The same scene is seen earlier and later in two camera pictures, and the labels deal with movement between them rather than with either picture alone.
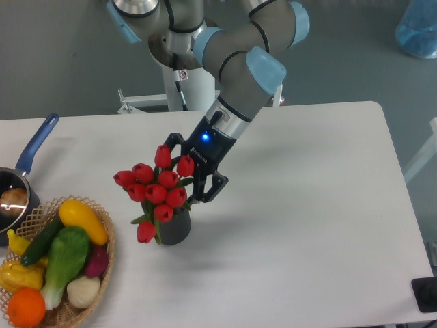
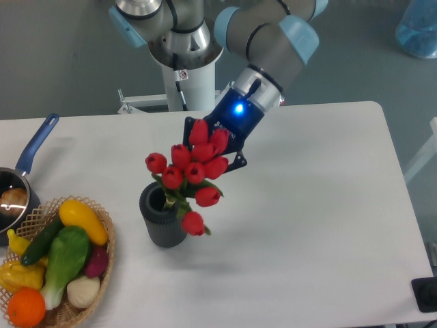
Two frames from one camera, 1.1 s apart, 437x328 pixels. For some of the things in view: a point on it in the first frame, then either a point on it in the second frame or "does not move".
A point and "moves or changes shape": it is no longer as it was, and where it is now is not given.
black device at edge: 425,290 does not move
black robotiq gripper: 205,147 to 234,113
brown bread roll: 13,201 does not move
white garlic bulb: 82,291 does not move
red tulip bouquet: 161,188 moves or changes shape
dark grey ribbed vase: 175,230 does not move
